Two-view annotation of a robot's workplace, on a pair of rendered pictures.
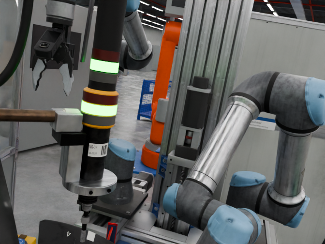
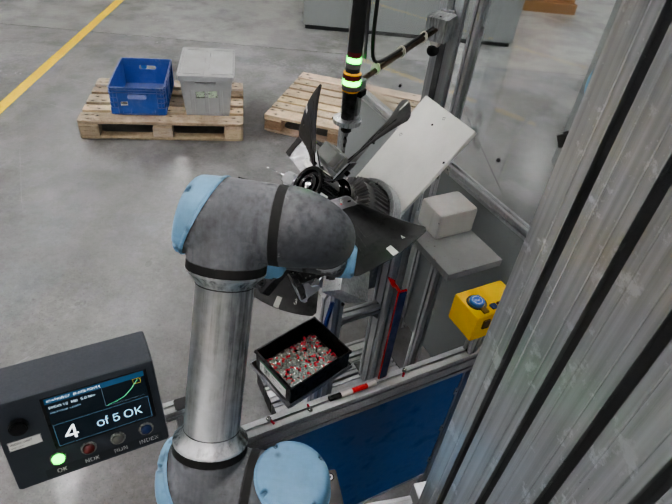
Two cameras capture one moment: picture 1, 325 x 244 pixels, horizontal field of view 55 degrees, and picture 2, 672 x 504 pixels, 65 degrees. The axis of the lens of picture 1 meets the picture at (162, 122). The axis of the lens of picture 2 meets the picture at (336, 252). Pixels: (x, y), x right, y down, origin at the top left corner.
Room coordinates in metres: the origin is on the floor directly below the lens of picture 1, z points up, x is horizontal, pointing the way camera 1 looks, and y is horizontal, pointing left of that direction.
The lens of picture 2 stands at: (1.44, -0.52, 2.03)
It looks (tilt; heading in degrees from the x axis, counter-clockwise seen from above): 39 degrees down; 150
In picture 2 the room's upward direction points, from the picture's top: 7 degrees clockwise
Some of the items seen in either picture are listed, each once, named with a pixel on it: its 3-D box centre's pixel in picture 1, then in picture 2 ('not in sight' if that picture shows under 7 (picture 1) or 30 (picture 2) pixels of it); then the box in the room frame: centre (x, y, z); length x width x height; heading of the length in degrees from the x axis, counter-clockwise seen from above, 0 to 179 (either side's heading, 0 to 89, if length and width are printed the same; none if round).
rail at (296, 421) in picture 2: not in sight; (350, 401); (0.75, -0.02, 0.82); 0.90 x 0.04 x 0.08; 90
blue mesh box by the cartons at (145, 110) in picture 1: (167, 101); not in sight; (7.80, -0.03, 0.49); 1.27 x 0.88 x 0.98; 155
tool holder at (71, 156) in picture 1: (86, 149); (350, 102); (0.38, 0.09, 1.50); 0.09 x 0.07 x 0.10; 125
